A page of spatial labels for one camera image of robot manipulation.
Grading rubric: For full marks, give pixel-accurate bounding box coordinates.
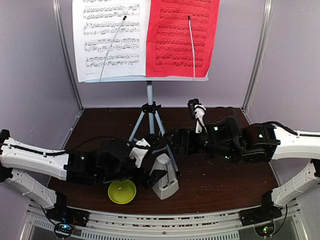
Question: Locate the light blue music stand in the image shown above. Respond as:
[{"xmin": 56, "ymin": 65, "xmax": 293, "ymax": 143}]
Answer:
[{"xmin": 79, "ymin": 14, "xmax": 210, "ymax": 173}]

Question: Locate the white metronome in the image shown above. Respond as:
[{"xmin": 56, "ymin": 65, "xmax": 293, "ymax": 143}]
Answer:
[{"xmin": 151, "ymin": 153, "xmax": 179, "ymax": 200}]

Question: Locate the red paper sheet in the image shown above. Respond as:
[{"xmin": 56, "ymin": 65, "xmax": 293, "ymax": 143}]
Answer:
[{"xmin": 146, "ymin": 0, "xmax": 220, "ymax": 79}]

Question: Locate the white sheet music page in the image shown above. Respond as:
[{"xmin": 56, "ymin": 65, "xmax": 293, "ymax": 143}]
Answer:
[{"xmin": 72, "ymin": 0, "xmax": 151, "ymax": 83}]

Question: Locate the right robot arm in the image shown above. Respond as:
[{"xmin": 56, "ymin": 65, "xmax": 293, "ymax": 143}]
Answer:
[{"xmin": 164, "ymin": 98, "xmax": 320, "ymax": 221}]

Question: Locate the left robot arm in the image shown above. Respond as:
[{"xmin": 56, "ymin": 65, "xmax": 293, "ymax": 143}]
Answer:
[{"xmin": 0, "ymin": 129, "xmax": 168, "ymax": 222}]

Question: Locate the green bowl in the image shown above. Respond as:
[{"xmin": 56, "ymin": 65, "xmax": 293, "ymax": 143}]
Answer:
[{"xmin": 107, "ymin": 179, "xmax": 137, "ymax": 205}]

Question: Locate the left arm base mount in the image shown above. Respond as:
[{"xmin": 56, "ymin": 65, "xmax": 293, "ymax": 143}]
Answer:
[{"xmin": 40, "ymin": 192, "xmax": 90, "ymax": 240}]

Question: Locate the front aluminium rail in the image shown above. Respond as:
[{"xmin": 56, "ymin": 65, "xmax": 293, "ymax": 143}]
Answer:
[{"xmin": 24, "ymin": 196, "xmax": 301, "ymax": 240}]

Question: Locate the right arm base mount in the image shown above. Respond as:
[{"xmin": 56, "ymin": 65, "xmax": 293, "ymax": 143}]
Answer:
[{"xmin": 238, "ymin": 190, "xmax": 283, "ymax": 239}]

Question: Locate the right aluminium frame post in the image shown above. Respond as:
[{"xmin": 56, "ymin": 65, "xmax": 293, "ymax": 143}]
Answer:
[{"xmin": 242, "ymin": 0, "xmax": 274, "ymax": 114}]

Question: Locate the aluminium frame post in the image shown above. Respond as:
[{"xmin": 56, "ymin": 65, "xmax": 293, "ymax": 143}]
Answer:
[
  {"xmin": 52, "ymin": 0, "xmax": 84, "ymax": 112},
  {"xmin": 242, "ymin": 0, "xmax": 274, "ymax": 114}
]

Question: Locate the left aluminium frame post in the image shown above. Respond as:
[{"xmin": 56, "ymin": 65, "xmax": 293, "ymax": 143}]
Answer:
[{"xmin": 52, "ymin": 0, "xmax": 84, "ymax": 112}]

